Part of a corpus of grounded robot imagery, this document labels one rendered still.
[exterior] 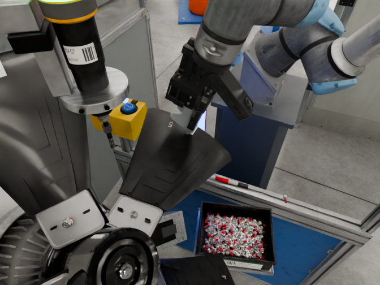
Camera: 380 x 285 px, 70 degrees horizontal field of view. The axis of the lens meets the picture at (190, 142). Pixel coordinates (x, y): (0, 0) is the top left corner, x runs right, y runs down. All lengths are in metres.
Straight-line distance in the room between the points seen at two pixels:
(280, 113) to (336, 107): 1.45
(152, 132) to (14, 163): 0.28
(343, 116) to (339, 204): 0.73
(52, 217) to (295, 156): 2.00
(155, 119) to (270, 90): 0.48
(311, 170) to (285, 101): 1.23
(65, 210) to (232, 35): 0.36
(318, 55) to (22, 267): 0.84
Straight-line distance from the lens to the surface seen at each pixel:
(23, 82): 0.46
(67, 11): 0.25
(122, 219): 0.51
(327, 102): 2.41
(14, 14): 0.26
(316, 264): 1.27
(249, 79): 0.98
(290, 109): 1.04
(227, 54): 0.44
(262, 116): 0.98
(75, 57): 0.27
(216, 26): 0.42
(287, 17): 0.46
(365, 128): 2.57
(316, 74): 0.88
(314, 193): 2.12
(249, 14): 0.41
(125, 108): 0.87
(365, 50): 0.81
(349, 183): 2.28
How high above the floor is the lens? 1.63
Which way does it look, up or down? 47 degrees down
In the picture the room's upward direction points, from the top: straight up
